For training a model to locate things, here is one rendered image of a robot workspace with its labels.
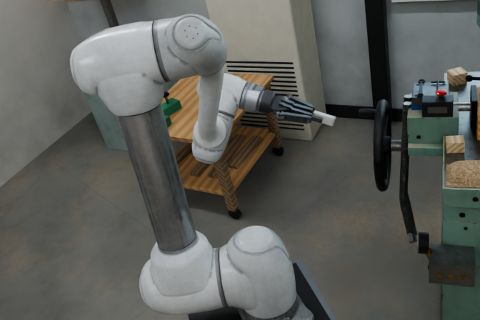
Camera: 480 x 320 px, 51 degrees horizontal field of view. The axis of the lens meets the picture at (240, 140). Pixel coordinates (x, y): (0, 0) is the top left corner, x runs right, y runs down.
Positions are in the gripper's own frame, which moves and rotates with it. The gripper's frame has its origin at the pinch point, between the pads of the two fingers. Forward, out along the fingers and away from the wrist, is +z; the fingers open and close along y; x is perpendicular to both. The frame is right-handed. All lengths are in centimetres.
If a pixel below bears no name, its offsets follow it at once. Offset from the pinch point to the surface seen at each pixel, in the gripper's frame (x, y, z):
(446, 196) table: -7.3, -27.7, 35.3
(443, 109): -17.4, -4.8, 30.6
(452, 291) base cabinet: 35, -20, 53
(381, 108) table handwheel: -8.4, 1.5, 15.4
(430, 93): -17.4, 1.4, 26.8
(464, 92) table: -11.3, 18.7, 39.1
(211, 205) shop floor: 116, 56, -47
